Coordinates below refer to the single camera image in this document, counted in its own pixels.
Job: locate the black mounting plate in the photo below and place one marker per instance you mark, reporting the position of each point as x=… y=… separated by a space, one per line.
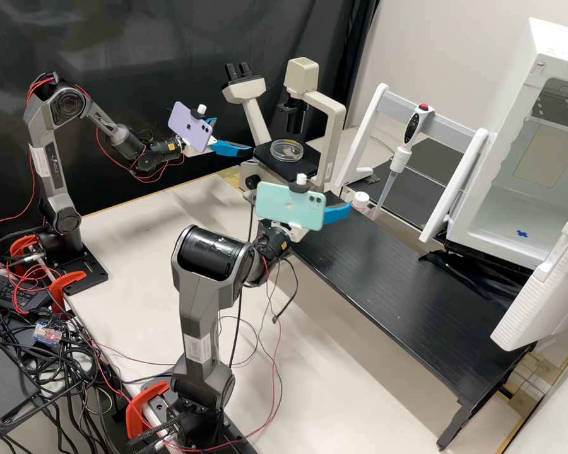
x=232 y=437
x=92 y=274

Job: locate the incubator door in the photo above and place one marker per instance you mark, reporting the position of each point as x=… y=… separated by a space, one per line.
x=544 y=293

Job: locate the small circuit board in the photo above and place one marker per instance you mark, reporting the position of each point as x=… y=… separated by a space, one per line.
x=47 y=334

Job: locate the white pipette stand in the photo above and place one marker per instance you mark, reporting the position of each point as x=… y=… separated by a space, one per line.
x=454 y=189

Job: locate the white-capped bottle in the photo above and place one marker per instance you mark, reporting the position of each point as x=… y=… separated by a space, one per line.
x=360 y=199

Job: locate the wrist camera phone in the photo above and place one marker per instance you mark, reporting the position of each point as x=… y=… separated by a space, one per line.
x=284 y=205
x=187 y=120

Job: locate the black power adapter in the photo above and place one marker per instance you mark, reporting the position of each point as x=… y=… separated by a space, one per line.
x=9 y=291

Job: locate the petri dish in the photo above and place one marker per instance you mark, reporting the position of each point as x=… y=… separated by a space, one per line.
x=288 y=150

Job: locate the flat black box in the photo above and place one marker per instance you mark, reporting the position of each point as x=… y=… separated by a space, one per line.
x=4 y=383

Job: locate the pipette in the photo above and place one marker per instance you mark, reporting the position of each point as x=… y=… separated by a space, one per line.
x=409 y=130

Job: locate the right wrist camera phone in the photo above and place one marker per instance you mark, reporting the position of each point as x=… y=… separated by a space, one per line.
x=284 y=205

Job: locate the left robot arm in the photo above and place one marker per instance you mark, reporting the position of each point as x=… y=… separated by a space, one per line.
x=52 y=156

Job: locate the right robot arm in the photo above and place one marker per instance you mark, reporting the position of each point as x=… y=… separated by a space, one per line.
x=203 y=293

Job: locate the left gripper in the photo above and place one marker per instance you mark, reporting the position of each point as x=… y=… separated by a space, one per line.
x=207 y=145

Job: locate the red clamp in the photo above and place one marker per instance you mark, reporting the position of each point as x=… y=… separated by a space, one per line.
x=21 y=248
x=139 y=406
x=64 y=284

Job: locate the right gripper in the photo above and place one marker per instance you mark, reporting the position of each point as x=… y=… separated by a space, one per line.
x=297 y=232

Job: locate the black platform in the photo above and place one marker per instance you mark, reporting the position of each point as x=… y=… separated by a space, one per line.
x=426 y=184
x=407 y=288

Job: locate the left wrist camera phone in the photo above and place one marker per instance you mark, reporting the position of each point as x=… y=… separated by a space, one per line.
x=187 y=120

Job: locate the cream microscope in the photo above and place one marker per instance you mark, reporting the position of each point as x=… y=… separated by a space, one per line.
x=331 y=118

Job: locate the white incubator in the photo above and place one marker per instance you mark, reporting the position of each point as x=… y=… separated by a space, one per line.
x=511 y=142

